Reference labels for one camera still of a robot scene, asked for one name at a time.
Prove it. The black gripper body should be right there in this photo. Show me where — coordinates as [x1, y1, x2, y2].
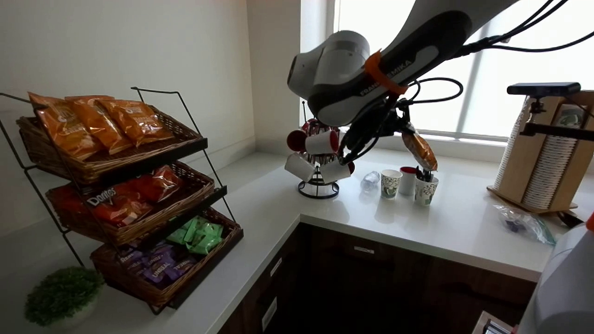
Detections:
[363, 94, 417, 142]

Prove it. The orange chips snack packet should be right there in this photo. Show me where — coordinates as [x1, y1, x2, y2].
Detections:
[402, 124, 441, 174]
[101, 96, 177, 148]
[64, 94, 136, 157]
[27, 90, 105, 163]

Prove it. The dark wood counter cabinet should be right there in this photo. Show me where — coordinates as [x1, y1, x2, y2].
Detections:
[218, 220, 539, 334]

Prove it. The green snack bar packet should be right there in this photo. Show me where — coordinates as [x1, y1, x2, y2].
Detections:
[164, 216, 207, 248]
[185, 215, 227, 257]

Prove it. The red Doritos chips packet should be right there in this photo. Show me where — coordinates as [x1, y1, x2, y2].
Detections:
[86, 183, 155, 228]
[51, 183, 97, 218]
[131, 163, 185, 203]

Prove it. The purple snack bar packet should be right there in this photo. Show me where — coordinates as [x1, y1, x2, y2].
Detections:
[116, 244, 164, 274]
[142, 242, 196, 287]

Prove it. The white cup red lid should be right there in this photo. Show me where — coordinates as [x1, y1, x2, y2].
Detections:
[398, 163, 422, 198]

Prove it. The patterned paper cup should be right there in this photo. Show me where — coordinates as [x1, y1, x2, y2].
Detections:
[380, 166, 406, 202]

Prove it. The white cup holding pens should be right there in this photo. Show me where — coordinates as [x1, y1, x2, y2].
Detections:
[413, 166, 441, 207]

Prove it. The white mug red inside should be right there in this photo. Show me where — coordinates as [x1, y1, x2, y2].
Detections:
[283, 150, 316, 183]
[302, 116, 335, 135]
[285, 126, 342, 157]
[320, 155, 357, 185]

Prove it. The white paper towel roll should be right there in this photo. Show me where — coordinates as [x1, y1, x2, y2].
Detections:
[522, 100, 589, 213]

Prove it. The clear plastic bag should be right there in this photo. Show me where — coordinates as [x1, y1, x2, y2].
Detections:
[493, 203, 561, 246]

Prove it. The wicker basket with orange chips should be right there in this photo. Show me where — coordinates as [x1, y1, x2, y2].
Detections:
[16, 105, 212, 189]

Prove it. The small green potted plant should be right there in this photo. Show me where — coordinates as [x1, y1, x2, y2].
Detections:
[23, 263, 107, 328]

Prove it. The orange wrist cable strap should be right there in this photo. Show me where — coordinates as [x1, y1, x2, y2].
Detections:
[363, 49, 409, 96]

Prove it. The black wire mug tree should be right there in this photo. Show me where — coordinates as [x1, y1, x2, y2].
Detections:
[296, 116, 344, 202]

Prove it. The silver drawer handle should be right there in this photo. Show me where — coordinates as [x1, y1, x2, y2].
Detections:
[268, 254, 287, 278]
[352, 242, 380, 257]

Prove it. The black stereo camera bar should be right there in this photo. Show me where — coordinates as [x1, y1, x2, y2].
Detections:
[506, 79, 584, 98]

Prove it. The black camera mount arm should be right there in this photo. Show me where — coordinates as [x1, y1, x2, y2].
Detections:
[521, 96, 594, 142]

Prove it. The black wire rack frame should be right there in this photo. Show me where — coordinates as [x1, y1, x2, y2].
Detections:
[0, 85, 246, 315]

